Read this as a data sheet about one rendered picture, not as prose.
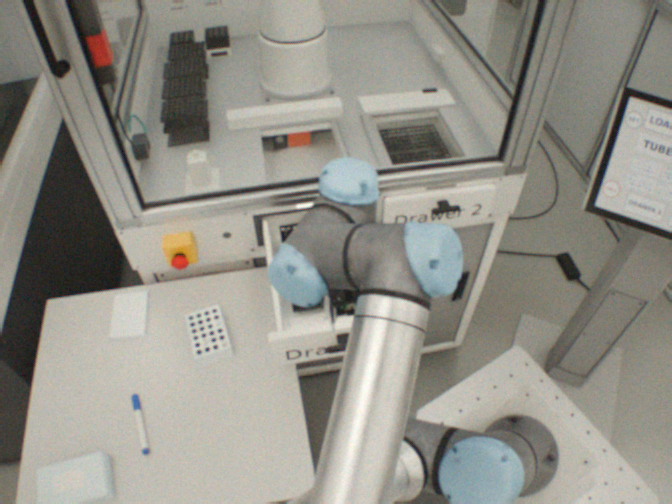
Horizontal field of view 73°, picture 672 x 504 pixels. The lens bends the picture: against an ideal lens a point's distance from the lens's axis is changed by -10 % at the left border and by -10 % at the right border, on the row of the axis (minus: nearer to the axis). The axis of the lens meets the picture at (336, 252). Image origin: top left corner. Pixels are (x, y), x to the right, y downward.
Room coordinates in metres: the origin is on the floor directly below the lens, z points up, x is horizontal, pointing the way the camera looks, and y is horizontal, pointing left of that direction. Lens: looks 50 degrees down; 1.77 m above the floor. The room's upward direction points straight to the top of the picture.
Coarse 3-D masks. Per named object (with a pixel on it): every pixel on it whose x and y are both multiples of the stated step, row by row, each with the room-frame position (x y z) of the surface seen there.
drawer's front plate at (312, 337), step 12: (324, 324) 0.52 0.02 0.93; (336, 324) 0.52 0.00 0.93; (348, 324) 0.52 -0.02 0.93; (276, 336) 0.49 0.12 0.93; (288, 336) 0.49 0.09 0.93; (300, 336) 0.50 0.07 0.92; (312, 336) 0.50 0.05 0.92; (324, 336) 0.50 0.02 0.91; (276, 348) 0.49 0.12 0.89; (288, 348) 0.49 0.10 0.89; (300, 348) 0.50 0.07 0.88; (312, 348) 0.50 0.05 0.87; (276, 360) 0.49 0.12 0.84; (288, 360) 0.49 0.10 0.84; (300, 360) 0.50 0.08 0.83
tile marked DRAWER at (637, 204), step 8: (632, 192) 0.80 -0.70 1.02; (632, 200) 0.79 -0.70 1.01; (640, 200) 0.78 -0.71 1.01; (648, 200) 0.78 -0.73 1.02; (656, 200) 0.78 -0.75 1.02; (624, 208) 0.78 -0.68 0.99; (632, 208) 0.78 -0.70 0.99; (640, 208) 0.77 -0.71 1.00; (648, 208) 0.77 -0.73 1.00; (656, 208) 0.76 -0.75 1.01; (664, 208) 0.76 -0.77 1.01; (648, 216) 0.75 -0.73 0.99; (656, 216) 0.75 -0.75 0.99
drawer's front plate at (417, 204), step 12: (432, 192) 0.89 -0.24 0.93; (444, 192) 0.89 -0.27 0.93; (456, 192) 0.89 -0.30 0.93; (468, 192) 0.90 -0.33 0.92; (480, 192) 0.90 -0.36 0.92; (492, 192) 0.91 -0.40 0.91; (384, 204) 0.87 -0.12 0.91; (396, 204) 0.86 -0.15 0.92; (408, 204) 0.87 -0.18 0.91; (420, 204) 0.87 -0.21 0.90; (432, 204) 0.88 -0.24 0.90; (456, 204) 0.89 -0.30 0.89; (468, 204) 0.90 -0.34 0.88; (480, 204) 0.90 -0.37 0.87; (384, 216) 0.86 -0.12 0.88; (408, 216) 0.87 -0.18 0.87; (420, 216) 0.87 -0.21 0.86; (444, 216) 0.89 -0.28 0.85; (456, 216) 0.89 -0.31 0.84; (468, 216) 0.90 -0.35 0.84; (480, 216) 0.91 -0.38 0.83
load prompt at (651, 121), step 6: (648, 108) 0.93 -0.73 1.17; (648, 114) 0.92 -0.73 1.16; (654, 114) 0.91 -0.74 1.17; (660, 114) 0.91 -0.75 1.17; (666, 114) 0.91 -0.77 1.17; (648, 120) 0.91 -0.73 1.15; (654, 120) 0.90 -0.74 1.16; (660, 120) 0.90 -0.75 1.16; (666, 120) 0.90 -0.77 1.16; (648, 126) 0.90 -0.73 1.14; (654, 126) 0.89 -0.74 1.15; (660, 126) 0.89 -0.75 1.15; (666, 126) 0.89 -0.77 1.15; (660, 132) 0.88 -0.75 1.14; (666, 132) 0.88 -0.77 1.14
